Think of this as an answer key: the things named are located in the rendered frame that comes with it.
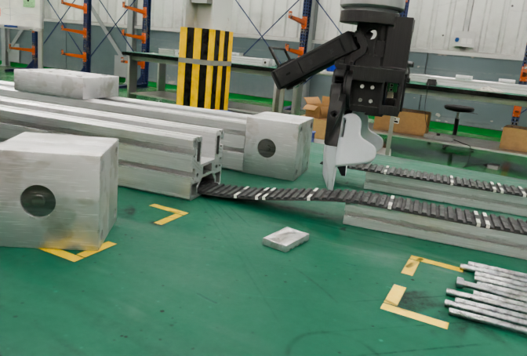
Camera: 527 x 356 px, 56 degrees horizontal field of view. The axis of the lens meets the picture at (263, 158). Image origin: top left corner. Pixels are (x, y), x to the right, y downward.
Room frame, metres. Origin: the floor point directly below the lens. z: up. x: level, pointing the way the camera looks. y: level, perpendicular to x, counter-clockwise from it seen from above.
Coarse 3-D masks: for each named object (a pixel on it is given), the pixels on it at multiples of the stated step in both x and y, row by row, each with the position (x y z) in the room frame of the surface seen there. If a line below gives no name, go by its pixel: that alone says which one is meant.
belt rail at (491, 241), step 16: (352, 208) 0.59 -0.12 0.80; (368, 208) 0.58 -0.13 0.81; (352, 224) 0.59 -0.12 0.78; (368, 224) 0.58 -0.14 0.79; (384, 224) 0.57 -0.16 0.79; (400, 224) 0.57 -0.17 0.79; (416, 224) 0.57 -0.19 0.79; (432, 224) 0.56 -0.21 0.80; (448, 224) 0.55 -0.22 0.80; (464, 224) 0.55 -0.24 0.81; (432, 240) 0.56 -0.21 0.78; (448, 240) 0.55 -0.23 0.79; (464, 240) 0.55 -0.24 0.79; (480, 240) 0.55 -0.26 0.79; (496, 240) 0.54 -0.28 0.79; (512, 240) 0.53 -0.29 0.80; (512, 256) 0.53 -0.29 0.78
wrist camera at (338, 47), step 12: (348, 36) 0.60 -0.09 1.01; (324, 48) 0.60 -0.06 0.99; (336, 48) 0.60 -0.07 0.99; (348, 48) 0.59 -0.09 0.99; (288, 60) 0.63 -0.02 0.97; (300, 60) 0.61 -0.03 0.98; (312, 60) 0.61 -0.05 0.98; (324, 60) 0.60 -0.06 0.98; (276, 72) 0.63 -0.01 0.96; (288, 72) 0.62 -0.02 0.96; (300, 72) 0.61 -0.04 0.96; (312, 72) 0.61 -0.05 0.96; (276, 84) 0.63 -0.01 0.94; (288, 84) 0.62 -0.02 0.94; (300, 84) 0.64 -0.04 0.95
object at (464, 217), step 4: (456, 208) 0.59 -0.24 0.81; (456, 212) 0.57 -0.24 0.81; (460, 212) 0.57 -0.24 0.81; (464, 212) 0.58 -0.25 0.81; (468, 212) 0.58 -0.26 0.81; (456, 216) 0.56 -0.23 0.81; (460, 216) 0.55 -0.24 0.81; (464, 216) 0.56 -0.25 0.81; (468, 216) 0.56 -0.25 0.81; (456, 220) 0.55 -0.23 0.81; (460, 220) 0.54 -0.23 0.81; (464, 220) 0.55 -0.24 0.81; (468, 220) 0.54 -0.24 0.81; (472, 220) 0.55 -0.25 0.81; (468, 224) 0.54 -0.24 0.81; (472, 224) 0.54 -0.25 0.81
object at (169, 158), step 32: (0, 96) 0.84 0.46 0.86; (0, 128) 0.72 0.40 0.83; (32, 128) 0.71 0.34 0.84; (64, 128) 0.69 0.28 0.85; (96, 128) 0.67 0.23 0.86; (128, 128) 0.66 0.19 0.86; (160, 128) 0.72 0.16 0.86; (192, 128) 0.71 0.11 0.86; (128, 160) 0.65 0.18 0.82; (160, 160) 0.64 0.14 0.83; (192, 160) 0.62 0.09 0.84; (160, 192) 0.64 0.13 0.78; (192, 192) 0.64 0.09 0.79
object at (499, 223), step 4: (492, 216) 0.57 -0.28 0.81; (496, 216) 0.58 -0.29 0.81; (500, 216) 0.57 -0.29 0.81; (492, 220) 0.55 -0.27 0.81; (496, 220) 0.55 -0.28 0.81; (500, 220) 0.56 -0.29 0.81; (504, 220) 0.56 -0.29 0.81; (492, 224) 0.54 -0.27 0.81; (496, 224) 0.54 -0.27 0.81; (500, 224) 0.55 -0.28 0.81; (504, 224) 0.54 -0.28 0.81; (508, 224) 0.55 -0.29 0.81; (496, 228) 0.53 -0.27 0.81; (500, 228) 0.53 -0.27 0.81; (504, 228) 0.53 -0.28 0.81; (508, 228) 0.53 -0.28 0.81
